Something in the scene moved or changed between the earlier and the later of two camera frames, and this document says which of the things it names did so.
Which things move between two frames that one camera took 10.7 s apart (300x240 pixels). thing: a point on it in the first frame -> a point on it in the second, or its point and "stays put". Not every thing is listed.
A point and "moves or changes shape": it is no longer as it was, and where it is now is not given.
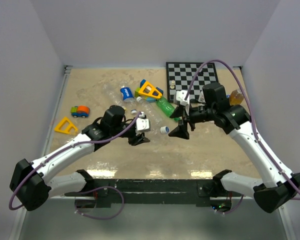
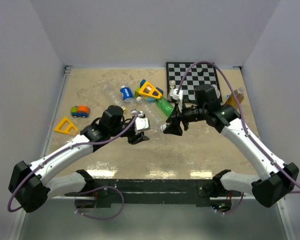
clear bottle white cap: x=164 y=129 moves or changes shape
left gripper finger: x=137 y=140 stays put
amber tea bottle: x=236 y=97 stays put
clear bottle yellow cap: x=111 y=93 stays put
